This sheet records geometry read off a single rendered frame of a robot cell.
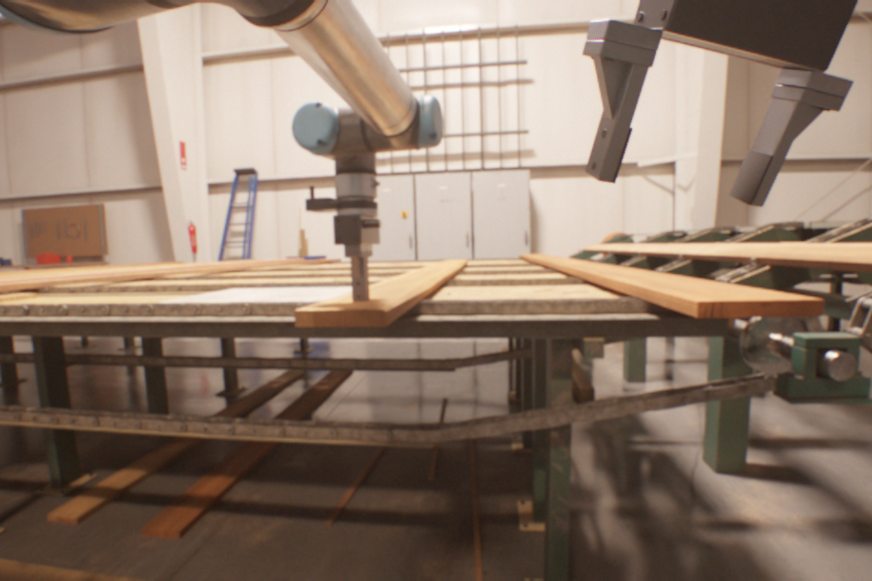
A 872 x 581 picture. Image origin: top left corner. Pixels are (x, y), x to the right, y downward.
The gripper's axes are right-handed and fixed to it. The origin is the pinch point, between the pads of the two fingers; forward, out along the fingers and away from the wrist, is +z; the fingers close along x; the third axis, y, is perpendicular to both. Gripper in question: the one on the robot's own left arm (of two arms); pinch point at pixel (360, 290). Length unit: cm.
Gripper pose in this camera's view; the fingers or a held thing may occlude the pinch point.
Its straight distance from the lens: 83.4
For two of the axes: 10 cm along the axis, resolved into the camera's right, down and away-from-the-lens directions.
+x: 1.2, -1.0, 9.9
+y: 9.9, -0.1, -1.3
